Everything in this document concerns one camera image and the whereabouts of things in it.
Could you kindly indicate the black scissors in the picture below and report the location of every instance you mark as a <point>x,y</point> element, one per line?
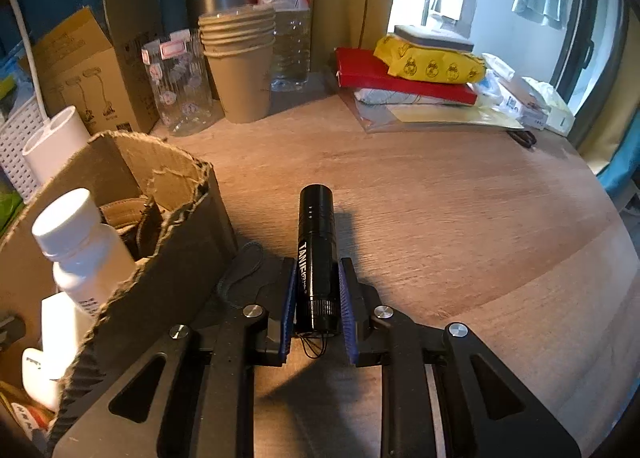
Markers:
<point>522,138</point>

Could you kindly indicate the clear document folder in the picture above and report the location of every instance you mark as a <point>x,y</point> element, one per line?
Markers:
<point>440,118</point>

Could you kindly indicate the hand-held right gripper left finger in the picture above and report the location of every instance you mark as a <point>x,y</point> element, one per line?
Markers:
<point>286,313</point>

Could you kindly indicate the grey white flat device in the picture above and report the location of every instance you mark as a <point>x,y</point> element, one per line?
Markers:
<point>432,38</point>

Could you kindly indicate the yellow printed packet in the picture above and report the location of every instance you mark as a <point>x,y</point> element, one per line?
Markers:
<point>430,63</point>

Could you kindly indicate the pale yellow tissue pack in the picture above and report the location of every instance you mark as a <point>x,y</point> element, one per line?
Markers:
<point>557,110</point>

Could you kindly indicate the white tissue packets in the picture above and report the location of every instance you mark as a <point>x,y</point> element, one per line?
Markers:
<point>520,98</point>

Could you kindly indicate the glass jar pink labels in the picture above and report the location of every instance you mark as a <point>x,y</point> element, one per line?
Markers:
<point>182,88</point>

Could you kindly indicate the black sliding door frame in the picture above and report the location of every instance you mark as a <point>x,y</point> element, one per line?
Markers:
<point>585,48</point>

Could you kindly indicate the white woven basket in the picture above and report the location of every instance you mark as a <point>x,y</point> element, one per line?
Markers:
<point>15,148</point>

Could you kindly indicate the brown leather watch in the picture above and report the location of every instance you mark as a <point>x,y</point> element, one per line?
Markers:
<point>125,220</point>

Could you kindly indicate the stack of brown paper cups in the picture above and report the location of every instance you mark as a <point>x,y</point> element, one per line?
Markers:
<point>240,78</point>

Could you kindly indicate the cardboard box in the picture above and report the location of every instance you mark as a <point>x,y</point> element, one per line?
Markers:
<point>190,248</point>

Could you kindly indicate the white earbuds case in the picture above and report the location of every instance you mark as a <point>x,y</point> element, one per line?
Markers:
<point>40,378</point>

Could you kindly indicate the white desk lamp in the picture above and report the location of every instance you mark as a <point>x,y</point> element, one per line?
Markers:
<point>55,143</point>

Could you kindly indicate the yellow green sponge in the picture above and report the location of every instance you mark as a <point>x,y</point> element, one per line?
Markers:
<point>6,90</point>

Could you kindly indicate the narrow yellow curtain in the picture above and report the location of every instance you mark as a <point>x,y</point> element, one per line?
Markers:
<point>605,148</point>

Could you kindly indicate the narrow teal curtain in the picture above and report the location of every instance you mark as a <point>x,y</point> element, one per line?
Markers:
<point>617,183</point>

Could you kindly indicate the white plastic packet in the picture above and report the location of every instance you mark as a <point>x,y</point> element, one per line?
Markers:
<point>400,97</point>

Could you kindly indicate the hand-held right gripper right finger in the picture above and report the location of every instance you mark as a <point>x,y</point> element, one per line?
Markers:
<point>350,318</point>

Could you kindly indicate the brown lamp carton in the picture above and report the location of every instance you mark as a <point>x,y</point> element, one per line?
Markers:
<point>85,78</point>

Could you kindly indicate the red book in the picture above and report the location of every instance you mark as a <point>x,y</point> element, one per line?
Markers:
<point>360,70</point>

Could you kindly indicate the white pill bottle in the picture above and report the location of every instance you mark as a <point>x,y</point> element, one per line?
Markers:
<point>85,258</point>

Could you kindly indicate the white charger block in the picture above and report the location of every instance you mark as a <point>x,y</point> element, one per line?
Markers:
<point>65,328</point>

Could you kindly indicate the green wipes packet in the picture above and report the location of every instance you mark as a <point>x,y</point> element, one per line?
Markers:
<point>7,203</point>

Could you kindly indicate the black flashlight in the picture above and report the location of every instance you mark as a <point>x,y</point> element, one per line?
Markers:
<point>315,248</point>

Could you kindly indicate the clear water bottle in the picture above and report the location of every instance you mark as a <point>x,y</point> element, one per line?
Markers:
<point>290,38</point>

